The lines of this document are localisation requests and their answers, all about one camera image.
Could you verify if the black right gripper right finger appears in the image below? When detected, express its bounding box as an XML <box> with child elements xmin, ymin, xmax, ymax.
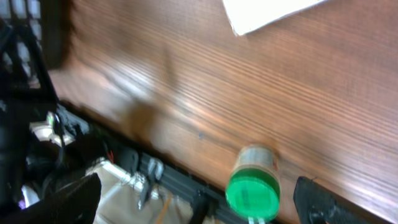
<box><xmin>293</xmin><ymin>176</ymin><xmax>394</xmax><ymax>224</ymax></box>

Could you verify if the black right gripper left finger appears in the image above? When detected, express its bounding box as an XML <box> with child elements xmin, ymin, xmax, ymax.
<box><xmin>1</xmin><ymin>173</ymin><xmax>101</xmax><ymax>224</ymax></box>

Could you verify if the green lid jar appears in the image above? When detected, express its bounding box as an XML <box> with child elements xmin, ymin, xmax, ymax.
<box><xmin>225</xmin><ymin>144</ymin><xmax>281</xmax><ymax>222</ymax></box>

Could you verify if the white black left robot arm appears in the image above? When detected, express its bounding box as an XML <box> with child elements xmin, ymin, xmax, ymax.
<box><xmin>1</xmin><ymin>93</ymin><xmax>98</xmax><ymax>212</ymax></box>

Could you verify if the grey plastic lattice basket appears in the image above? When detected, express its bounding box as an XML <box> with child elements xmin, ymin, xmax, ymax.
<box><xmin>1</xmin><ymin>0</ymin><xmax>74</xmax><ymax>97</ymax></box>

